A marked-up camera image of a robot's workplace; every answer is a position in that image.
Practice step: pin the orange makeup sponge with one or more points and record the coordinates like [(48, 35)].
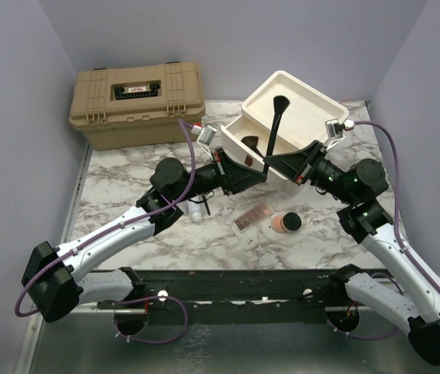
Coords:
[(277, 224)]

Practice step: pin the white cosmetic bottle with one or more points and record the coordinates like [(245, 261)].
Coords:
[(195, 211)]

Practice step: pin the cream top drawer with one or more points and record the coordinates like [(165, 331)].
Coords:
[(242, 127)]

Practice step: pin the black mounting rail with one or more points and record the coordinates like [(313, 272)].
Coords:
[(233, 296)]

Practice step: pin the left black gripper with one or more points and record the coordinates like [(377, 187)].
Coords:
[(232, 175)]

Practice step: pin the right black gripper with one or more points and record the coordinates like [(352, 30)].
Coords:
[(295, 165)]

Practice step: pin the black angled makeup brush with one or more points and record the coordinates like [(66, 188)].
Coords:
[(280, 104)]

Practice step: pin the cream drawer organizer cabinet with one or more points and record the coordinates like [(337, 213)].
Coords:
[(305, 118)]

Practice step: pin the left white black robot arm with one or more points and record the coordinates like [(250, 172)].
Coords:
[(58, 278)]

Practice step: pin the black round compact jar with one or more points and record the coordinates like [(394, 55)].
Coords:
[(291, 222)]

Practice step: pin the black fan makeup brush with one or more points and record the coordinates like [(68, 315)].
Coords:
[(251, 142)]

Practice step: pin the tan plastic toolbox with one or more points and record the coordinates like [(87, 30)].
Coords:
[(119, 108)]

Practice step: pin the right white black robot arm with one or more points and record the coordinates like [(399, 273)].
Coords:
[(417, 313)]

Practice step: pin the brown eyeshadow palette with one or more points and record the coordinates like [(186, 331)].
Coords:
[(252, 217)]

